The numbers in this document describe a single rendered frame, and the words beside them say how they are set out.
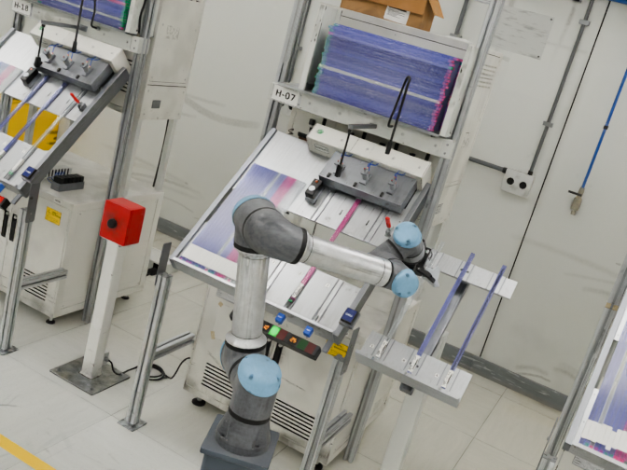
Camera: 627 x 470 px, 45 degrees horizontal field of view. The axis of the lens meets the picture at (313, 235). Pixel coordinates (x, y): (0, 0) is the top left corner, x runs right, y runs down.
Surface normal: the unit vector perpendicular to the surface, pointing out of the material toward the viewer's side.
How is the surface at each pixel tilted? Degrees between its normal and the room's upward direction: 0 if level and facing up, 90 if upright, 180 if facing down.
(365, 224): 43
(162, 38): 90
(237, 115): 90
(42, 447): 0
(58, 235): 90
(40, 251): 90
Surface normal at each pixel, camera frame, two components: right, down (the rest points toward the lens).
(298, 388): -0.44, 0.14
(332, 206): -0.11, -0.58
